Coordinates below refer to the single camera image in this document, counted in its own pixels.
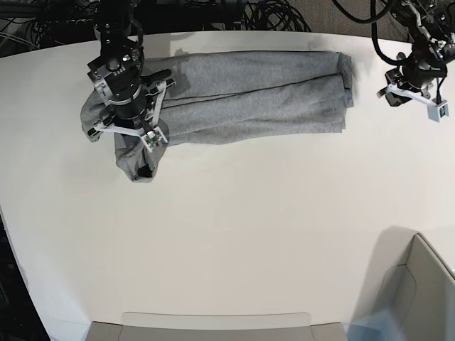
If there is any thick black cable loop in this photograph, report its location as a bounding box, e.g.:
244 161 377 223
332 0 395 26

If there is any white camera bracket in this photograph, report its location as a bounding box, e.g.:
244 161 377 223
87 79 176 153
377 78 449 122

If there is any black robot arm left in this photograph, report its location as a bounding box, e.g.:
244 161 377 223
371 1 454 107

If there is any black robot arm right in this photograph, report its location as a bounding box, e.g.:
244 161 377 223
80 1 175 183

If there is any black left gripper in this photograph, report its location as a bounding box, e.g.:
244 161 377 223
385 53 447 107

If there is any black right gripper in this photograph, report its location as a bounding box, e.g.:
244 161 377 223
102 69 173 178

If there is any grey T-shirt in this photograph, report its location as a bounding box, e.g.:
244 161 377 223
79 50 355 184

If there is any black cable bundle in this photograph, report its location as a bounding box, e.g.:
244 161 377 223
245 0 313 32

